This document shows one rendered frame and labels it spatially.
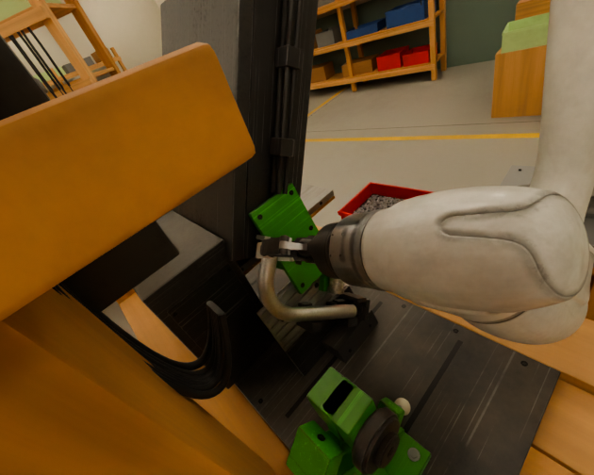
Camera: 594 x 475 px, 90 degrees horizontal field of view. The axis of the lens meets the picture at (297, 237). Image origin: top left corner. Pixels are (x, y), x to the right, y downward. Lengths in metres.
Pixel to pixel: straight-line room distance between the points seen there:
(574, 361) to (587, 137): 0.45
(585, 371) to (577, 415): 0.08
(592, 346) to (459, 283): 0.56
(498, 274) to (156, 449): 0.28
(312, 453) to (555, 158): 0.43
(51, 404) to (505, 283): 0.29
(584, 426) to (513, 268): 0.53
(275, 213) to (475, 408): 0.51
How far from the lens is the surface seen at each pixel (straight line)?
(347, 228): 0.33
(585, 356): 0.78
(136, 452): 0.29
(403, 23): 5.79
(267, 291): 0.56
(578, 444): 0.73
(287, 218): 0.61
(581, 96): 0.43
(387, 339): 0.75
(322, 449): 0.42
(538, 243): 0.24
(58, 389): 0.24
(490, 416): 0.69
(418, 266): 0.26
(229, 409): 0.82
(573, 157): 0.44
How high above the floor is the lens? 1.54
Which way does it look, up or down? 35 degrees down
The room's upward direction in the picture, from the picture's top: 22 degrees counter-clockwise
